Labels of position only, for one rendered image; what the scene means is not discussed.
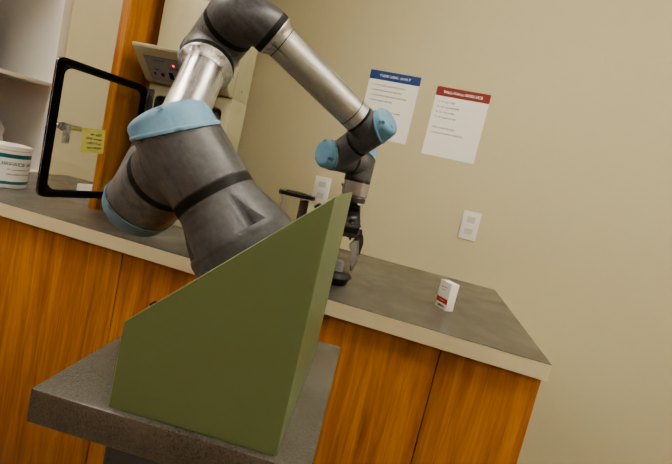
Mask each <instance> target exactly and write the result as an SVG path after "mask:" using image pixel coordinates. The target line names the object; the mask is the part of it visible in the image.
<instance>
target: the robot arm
mask: <svg viewBox="0 0 672 464"><path fill-rule="evenodd" d="M252 46H253V47H254V48H255V49H256V50H257V51H259V52H260V53H267V54H269V55H270V56H271V57H272V58H273V59H274V60H275V61H276V62H277V63H278V64H279V65H280V66H281V67H282V68H283V69H284V70H285V71H286V72H287V73H289V74H290V75H291V76H292V77H293V78H294V79H295V80H296V81H297V82H298V83H299V84H300V85H301V86H302V87H303V88H304V89H305V90H306V91H307V92H308V93H309V94H310V95H312V96H313V97H314V98H315V99H316V100H317V101H318V102H319V103H320V104H321V105H322V106H323V107H324V108H325V109H326V110H327V111H328V112H329V113H330V114H331V115H332V116H333V117H334V118H336V119H337V120H338V121H339V122H340V123H341V124H342V125H343V126H344V127H345V128H346V129H347V130H348V132H346V133H345V134H343V135H342V136H341V137H339V138H338V139H337V140H335V141H334V140H332V139H330V140H329V139H324V140H322V141H321V142H320V143H319V144H318V145H317V147H316V150H315V160H316V163H317V164H318V165H319V166H320V167H323V168H326V169H328V170H333V171H338V172H342V173H345V178H344V182H345V183H344V182H342V183H341V185H342V186H343V187H342V193H343V194H345V193H349V192H352V191H353V193H352V197H351V202H350V206H349V210H348V215H347V219H346V223H345V227H344V232H343V236H344V237H348V238H349V240H351V238H354V239H353V241H352V242H351V243H350V244H349V248H350V250H351V255H350V258H351V262H350V271H352V270H353V269H354V267H355V265H356V263H357V261H358V258H359V255H360V252H361V249H362V246H363V241H364V240H363V235H362V229H360V227H361V225H360V222H361V221H360V208H361V207H360V206H358V203H360V204H365V198H367V196H368V191H369V187H370V182H371V178H372V174H373V169H374V165H375V163H376V156H377V147H378V146H380V145H381V144H384V143H385V142H386V141H387V140H389V139H390V138H391V137H392V136H394V135H395V133H396V131H397V125H396V122H395V119H394V117H393V116H392V115H391V113H390V112H389V111H388V110H385V109H384V108H379V109H377V110H374V111H373V110H372V109H371V108H370V107H369V106H368V105H367V104H366V103H365V102H364V101H363V100H362V99H361V98H360V97H359V96H358V95H357V94H356V93H355V92H354V91H353V90H352V89H351V88H350V87H349V86H348V85H347V84H346V83H345V81H344V80H343V79H342V78H341V77H340V76H339V75H338V74H337V73H336V72H335V71H334V70H333V69H332V68H331V67H330V66H329V65H328V64H327V63H326V62H325V61H324V60H323V59H322V58H321V57H320V56H319V55H318V54H317V53H316V52H315V51H314V50H313V49H312V48H311V47H310V46H309V44H308V43H307V42H306V41H305V40H304V39H303V38H302V37H301V36H300V35H299V34H298V33H297V32H296V31H295V30H294V29H293V28H292V27H291V25H290V18H289V17H288V16H287V15H286V14H285V13H284V12H283V11H282V10H281V9H280V8H279V7H278V6H277V5H275V4H274V3H273V2H271V1H270V0H211V1H210V2H209V3H208V5H207V7H206V8H205V10H204V11H203V13H202V14H201V16H200V17H199V19H198V20H197V21H196V23H195V24H194V26H193V27H192V29H191V30H190V32H189V33H188V35H187V36H185V38H184V39H183V40H182V42H181V44H180V47H179V50H178V54H177V62H178V66H179V69H180V70H179V72H178V74H177V76H176V78H175V80H174V82H173V84H172V86H171V88H170V90H169V92H168V94H167V96H166V98H165V100H164V102H163V104H162V105H160V106H157V107H155V108H152V109H150V110H148V111H146V112H144V113H142V114H140V115H139V116H137V117H136V118H135V119H133V120H132V121H131V122H130V124H129V125H128V127H127V132H128V135H129V136H130V138H129V140H130V141H131V142H133V143H132V144H131V146H130V148H129V150H128V152H127V154H126V156H125V157H124V159H123V161H122V163H121V165H120V167H119V169H118V171H117V172H116V174H115V176H114V177H113V179H112V180H111V181H109V182H108V183H107V185H106V186H105V188H104V192H103V195H102V208H103V211H104V213H105V214H106V216H107V218H108V219H109V221H110V222H111V223H112V224H113V225H114V226H115V227H117V228H118V229H120V230H121V231H123V232H125V233H127V234H130V235H133V236H138V237H151V236H155V235H158V234H160V233H162V232H163V231H166V230H168V229H169V228H170V227H172V225H173V224H174V223H175V221H176V220H179V221H180V223H181V225H182V227H183V231H184V236H185V241H186V246H187V250H188V254H189V258H190V262H191V263H190V265H191V268H192V270H193V272H194V274H195V275H196V277H197V278H198V277H200V276H202V275H203V274H205V273H207V272H208V271H210V270H212V269H214V268H215V267H217V266H219V265H220V264H222V263H224V262H225V261H227V260H229V259H230V258H232V257H234V256H236V255H237V254H239V253H241V252H242V251H244V250H246V249H247V248H249V247H251V246H252V245H254V244H256V243H257V242H259V241H261V240H263V239H264V238H266V237H268V236H269V235H271V234H273V233H274V232H276V231H278V230H279V229H281V228H283V227H284V226H286V225H288V224H290V223H291V222H292V221H291V219H290V218H289V216H288V214H287V213H286V212H285V211H284V210H283V209H282V208H281V207H280V206H278V205H277V204H276V203H275V202H274V201H273V200H272V199H271V198H270V197H268V196H267V195H266V194H265V193H264V192H263V191H262V190H261V189H260V188H258V187H257V185H256V184H255V182H254V181H253V179H252V177H251V175H250V174H249V172H248V170H247V169H246V167H245V165H244V164H243V162H242V160H241V159H240V157H239V155H238V153H237V152H236V150H235V148H234V147H233V145H232V143H231V142H230V140H229V138H228V136H227V135H226V133H225V131H224V130H223V128H222V126H221V125H220V124H221V122H220V120H217V118H216V117H215V115H214V113H213V112H212V109H213V107H214V104H215V101H216V99H217V96H218V93H219V91H220V90H221V89H223V88H225V87H226V86H228V85H229V83H230V82H231V80H232V77H233V74H234V71H235V69H236V66H237V64H238V63H239V61H240V60H241V59H242V58H243V56H244V55H245V54H246V53H247V52H248V51H249V49H250V48H251V47H252ZM354 181H355V182H354ZM363 183H364V184H363ZM367 184H368V185H367Z"/></svg>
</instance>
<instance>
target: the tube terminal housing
mask: <svg viewBox="0 0 672 464"><path fill-rule="evenodd" d="M209 2H210V1H208V0H165V3H164V9H163V14H162V20H161V25H160V31H159V37H158V42H157V45H159V46H164V47H170V48H175V49H179V47H180V44H181V42H182V40H183V39H184V38H185V36H187V35H188V33H189V32H190V30H191V29H192V27H193V26H194V24H195V23H196V21H197V20H198V19H199V17H200V16H201V14H202V13H203V11H204V10H205V8H206V7H207V5H208V3H209ZM257 52H258V51H257V50H256V49H255V48H254V47H253V46H252V47H251V48H250V49H249V51H248V52H247V53H246V54H245V55H244V56H243V58H242V59H241V60H240V61H239V63H238V64H237V66H236V67H237V69H238V72H237V77H236V82H235V87H234V92H233V97H232V98H229V97H224V96H219V95H218V96H217V99H216V101H215V104H214V107H213V108H214V109H217V110H221V119H220V122H221V124H220V125H221V126H222V128H223V130H224V131H225V133H226V135H227V136H228V138H229V140H230V142H231V143H232V145H233V147H234V148H235V150H236V152H237V151H238V146H239V141H240V136H241V131H242V126H243V121H244V117H245V112H246V107H247V101H248V96H249V92H250V87H251V82H252V77H253V72H254V67H255V62H256V57H257ZM170 88H171V86H170V85H165V84H160V83H155V82H150V86H149V89H154V90H155V93H154V99H153V104H152V108H153V107H154V101H155V98H156V97H158V98H161V99H164V100H165V98H166V96H167V94H168V92H169V90H170ZM173 225H175V226H178V227H182V225H181V223H180V221H179V220H176V221H175V223H174V224H173ZM182 228H183V227H182Z"/></svg>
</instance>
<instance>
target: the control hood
mask: <svg viewBox="0 0 672 464"><path fill-rule="evenodd" d="M132 45H133V48H134V50H135V53H136V55H137V58H138V61H139V63H140V66H141V68H142V71H143V73H144V76H145V79H146V80H148V81H150V82H155V83H160V84H165V85H170V86H172V84H173V83H171V82H166V81H161V80H156V79H152V77H151V74H150V71H149V69H148V66H147V63H146V61H145V58H144V55H149V56H154V57H159V58H165V59H170V60H175V61H177V54H178V50H179V49H175V48H170V47H164V46H159V45H153V44H148V43H142V42H137V41H132ZM237 72H238V69H237V67H236V69H235V71H234V74H233V77H232V80H231V82H230V83H229V85H228V86H226V87H225V88H223V89H221V90H220V91H219V93H218V95H219V96H224V97H229V98H232V97H233V92H234V87H235V82H236V77H237Z"/></svg>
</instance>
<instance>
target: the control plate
mask: <svg viewBox="0 0 672 464"><path fill-rule="evenodd" d="M144 58H145V61H146V63H147V66H148V69H149V71H150V74H151V77H152V79H156V80H161V81H166V82H171V83H173V82H174V80H172V79H170V76H169V73H173V76H174V79H175V78H176V76H177V74H178V72H179V70H180V69H179V66H178V62H177V61H175V60H170V59H165V58H159V57H154V56H149V55H144ZM172 65H174V66H175V68H173V67H172ZM154 72H156V73H157V75H155V74H154ZM161 73H164V74H165V77H163V76H162V75H161Z"/></svg>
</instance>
